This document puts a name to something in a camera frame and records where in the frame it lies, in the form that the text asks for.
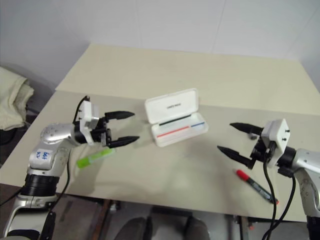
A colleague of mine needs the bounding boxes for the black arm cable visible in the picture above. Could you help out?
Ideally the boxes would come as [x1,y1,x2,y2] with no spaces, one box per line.
[261,159,297,240]
[39,95,91,240]

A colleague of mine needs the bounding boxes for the grey metal table frame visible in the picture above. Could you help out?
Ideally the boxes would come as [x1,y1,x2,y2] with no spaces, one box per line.
[58,192,310,240]

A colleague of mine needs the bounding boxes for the dark rounded shape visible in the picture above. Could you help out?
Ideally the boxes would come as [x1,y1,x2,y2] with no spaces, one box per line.
[184,215,211,240]

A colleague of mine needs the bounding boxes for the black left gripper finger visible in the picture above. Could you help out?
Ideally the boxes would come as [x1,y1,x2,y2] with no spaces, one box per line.
[104,110,136,124]
[109,135,141,149]

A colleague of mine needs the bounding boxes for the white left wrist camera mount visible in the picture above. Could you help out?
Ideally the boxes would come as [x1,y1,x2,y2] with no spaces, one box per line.
[78,100,101,146]

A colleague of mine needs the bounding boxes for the cream folded cloth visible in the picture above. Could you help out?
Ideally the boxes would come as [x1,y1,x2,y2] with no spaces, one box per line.
[0,66,35,131]

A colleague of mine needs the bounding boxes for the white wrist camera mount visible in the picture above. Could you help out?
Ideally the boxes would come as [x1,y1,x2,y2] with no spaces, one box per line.
[78,100,101,146]
[260,118,291,168]

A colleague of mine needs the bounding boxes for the red pen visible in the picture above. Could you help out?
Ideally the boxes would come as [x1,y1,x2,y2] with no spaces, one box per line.
[156,125,190,139]

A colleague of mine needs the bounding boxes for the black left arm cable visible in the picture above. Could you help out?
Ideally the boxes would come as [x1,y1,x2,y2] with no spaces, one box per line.
[39,95,91,240]

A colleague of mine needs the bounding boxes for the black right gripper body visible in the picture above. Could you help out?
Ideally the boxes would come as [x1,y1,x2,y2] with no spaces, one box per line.
[249,136,275,168]

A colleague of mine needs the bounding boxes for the green highlighter pen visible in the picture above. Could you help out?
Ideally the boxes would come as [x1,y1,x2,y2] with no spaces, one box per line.
[76,147,117,171]

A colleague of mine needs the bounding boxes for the black pen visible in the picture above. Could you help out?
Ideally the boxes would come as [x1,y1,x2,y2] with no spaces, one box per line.
[159,115,193,126]

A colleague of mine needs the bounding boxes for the white open pencil case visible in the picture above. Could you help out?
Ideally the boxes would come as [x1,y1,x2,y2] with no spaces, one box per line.
[144,87,210,148]

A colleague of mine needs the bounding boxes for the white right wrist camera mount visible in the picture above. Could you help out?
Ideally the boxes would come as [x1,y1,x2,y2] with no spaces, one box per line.
[260,118,291,168]

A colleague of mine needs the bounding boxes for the red capped black marker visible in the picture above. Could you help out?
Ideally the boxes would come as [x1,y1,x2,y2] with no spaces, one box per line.
[233,169,279,205]

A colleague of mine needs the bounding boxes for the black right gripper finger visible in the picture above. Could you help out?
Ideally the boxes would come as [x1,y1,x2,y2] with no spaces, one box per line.
[229,122,264,138]
[216,145,256,171]

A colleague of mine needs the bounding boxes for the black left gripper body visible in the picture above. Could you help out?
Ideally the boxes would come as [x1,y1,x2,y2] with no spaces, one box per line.
[89,116,113,148]

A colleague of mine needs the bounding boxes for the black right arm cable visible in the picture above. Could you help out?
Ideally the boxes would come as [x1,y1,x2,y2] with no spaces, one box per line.
[261,159,297,240]

